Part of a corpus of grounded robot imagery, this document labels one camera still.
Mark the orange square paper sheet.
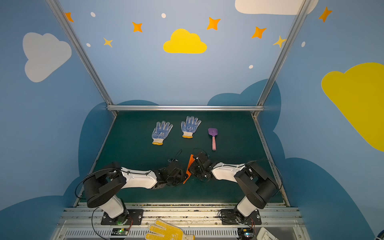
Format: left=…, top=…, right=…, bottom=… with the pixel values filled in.
left=183, top=155, right=195, bottom=184

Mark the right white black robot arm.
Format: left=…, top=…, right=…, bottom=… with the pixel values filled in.
left=186, top=152, right=280, bottom=225

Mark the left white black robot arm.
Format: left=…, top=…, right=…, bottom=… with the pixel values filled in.
left=82, top=160, right=188, bottom=226

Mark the purple pink spatula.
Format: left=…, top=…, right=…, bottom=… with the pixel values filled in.
left=208, top=128, right=218, bottom=151

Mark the right blue dotted work glove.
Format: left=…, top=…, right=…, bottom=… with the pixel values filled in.
left=181, top=116, right=202, bottom=139

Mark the blue dotted work glove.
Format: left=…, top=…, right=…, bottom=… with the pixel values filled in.
left=152, top=121, right=173, bottom=146
left=181, top=116, right=202, bottom=139

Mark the left blue dotted work glove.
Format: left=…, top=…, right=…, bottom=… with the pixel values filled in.
left=152, top=121, right=173, bottom=146

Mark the yellow dotted work glove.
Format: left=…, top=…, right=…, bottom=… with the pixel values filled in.
left=145, top=219, right=196, bottom=240

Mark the right green circuit board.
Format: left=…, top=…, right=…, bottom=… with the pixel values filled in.
left=237, top=228, right=255, bottom=240

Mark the green circuit board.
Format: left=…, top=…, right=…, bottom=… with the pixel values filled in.
left=237, top=228, right=255, bottom=240
left=111, top=228, right=130, bottom=236

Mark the left green circuit board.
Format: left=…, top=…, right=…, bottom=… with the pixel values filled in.
left=111, top=228, right=130, bottom=236

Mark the white plastic object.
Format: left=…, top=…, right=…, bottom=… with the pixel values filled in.
left=256, top=227, right=279, bottom=240

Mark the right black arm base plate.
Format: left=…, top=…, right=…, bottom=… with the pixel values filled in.
left=218, top=209, right=262, bottom=226

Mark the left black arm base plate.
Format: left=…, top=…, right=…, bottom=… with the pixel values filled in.
left=101, top=209, right=144, bottom=226

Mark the right aluminium frame post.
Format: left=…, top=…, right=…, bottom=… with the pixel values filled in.
left=252, top=0, right=312, bottom=120

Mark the aluminium frame post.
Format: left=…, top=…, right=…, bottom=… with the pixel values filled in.
left=252, top=0, right=312, bottom=120
left=46, top=0, right=114, bottom=106

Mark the aluminium rear frame bar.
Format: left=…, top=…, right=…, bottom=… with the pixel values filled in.
left=107, top=105, right=264, bottom=112

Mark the left aluminium frame post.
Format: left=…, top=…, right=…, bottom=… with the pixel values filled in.
left=46, top=0, right=114, bottom=106

